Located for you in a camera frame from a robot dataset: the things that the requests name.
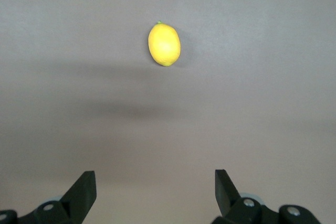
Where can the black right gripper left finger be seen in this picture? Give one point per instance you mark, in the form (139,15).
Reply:
(78,203)

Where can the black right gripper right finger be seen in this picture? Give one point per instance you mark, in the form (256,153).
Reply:
(231,208)

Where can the yellow lemon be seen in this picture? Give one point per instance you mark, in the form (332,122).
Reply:
(165,44)

